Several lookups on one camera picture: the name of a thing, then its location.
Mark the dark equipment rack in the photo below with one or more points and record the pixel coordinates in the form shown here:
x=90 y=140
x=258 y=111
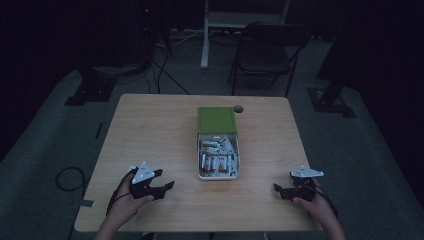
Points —
x=151 y=26

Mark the white metal desk frame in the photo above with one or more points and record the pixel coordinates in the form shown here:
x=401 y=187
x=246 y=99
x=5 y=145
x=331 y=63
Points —
x=206 y=40

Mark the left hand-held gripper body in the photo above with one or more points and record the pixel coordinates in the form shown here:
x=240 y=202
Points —
x=142 y=175

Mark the person's right hand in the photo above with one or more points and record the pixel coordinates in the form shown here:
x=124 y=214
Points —
x=320 y=208

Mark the black stand base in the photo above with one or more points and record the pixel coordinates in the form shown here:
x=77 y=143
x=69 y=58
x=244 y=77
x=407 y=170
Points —
x=330 y=103
x=91 y=91

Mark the pile of small white packets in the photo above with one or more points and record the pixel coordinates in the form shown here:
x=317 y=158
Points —
x=218 y=156

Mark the person's left hand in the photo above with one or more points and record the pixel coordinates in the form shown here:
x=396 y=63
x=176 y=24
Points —
x=125 y=206

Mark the green box lid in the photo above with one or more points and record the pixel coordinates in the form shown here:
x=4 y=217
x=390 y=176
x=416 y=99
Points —
x=216 y=120

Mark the black folding chair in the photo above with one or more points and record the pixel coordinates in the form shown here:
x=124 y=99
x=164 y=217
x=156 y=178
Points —
x=263 y=56

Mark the white plastic box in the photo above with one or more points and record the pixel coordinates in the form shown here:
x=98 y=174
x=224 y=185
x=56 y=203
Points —
x=200 y=156

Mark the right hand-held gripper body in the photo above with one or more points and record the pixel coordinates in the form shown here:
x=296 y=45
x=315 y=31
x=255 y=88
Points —
x=305 y=172

